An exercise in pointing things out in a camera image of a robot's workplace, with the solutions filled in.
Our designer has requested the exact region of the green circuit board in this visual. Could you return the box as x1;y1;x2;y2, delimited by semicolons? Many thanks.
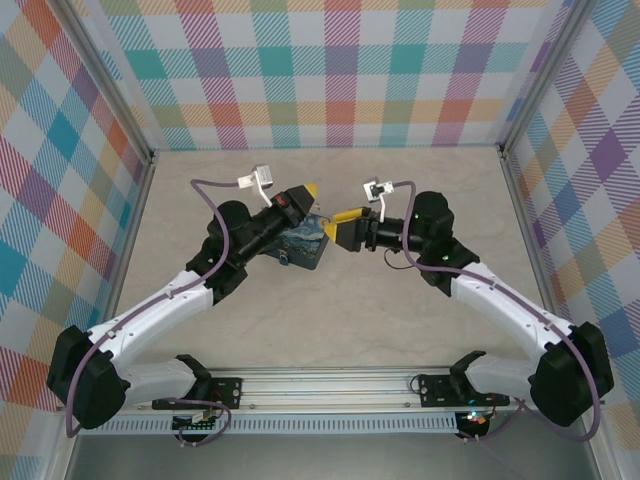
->
172;410;221;432

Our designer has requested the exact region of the grey metal bottom panel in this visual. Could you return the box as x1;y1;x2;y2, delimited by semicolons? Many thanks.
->
64;432;599;480

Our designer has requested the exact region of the aluminium frame post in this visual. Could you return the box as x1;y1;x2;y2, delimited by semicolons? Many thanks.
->
62;0;157;164
499;0;594;159

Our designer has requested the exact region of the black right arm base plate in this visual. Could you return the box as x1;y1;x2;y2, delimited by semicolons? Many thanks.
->
417;373;511;409

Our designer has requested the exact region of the short purple cable loop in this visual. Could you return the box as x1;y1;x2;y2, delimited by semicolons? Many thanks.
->
457;402;524;444
172;397;232;448

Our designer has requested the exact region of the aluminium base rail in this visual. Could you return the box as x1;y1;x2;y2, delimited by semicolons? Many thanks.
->
124;367;524;415

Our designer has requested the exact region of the aluminium table side rail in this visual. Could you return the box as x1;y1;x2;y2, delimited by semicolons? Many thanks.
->
499;149;609;480
107;152;159;326

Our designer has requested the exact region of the white slotted cable duct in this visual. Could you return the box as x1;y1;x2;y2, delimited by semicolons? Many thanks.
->
79;413;460;436

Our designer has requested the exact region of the circuit board with lit leds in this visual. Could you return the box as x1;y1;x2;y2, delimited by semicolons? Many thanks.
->
457;408;490;429

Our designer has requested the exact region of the starry night print tin box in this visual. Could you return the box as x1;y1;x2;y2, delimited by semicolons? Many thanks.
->
263;212;331;272

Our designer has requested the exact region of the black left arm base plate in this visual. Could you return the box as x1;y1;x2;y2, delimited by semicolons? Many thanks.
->
151;377;245;412

